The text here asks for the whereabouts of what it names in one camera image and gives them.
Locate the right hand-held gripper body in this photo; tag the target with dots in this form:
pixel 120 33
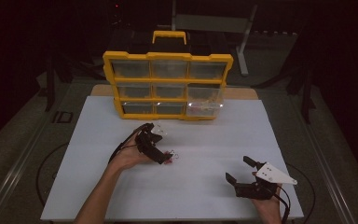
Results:
pixel 254 190

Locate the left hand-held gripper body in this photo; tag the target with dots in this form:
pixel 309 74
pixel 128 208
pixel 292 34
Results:
pixel 146 140

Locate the yellow binder clip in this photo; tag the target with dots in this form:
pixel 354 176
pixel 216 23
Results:
pixel 209 103

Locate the clear plastic drawer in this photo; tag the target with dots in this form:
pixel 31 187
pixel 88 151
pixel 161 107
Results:
pixel 204 93

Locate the yellow black organizer cabinet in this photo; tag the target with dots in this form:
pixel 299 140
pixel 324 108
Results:
pixel 167 56

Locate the person's right hand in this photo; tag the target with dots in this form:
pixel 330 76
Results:
pixel 270 211

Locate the person's left hand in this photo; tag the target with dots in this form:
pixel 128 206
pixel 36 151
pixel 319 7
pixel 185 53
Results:
pixel 127 158

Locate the white table board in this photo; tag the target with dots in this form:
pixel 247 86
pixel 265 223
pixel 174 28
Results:
pixel 199 193

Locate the set of closed clear drawers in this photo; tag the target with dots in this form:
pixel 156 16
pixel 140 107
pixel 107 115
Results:
pixel 130 69

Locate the black stand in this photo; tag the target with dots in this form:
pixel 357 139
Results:
pixel 306 99
pixel 50 93

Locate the grey metal stand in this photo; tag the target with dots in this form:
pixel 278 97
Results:
pixel 211 22

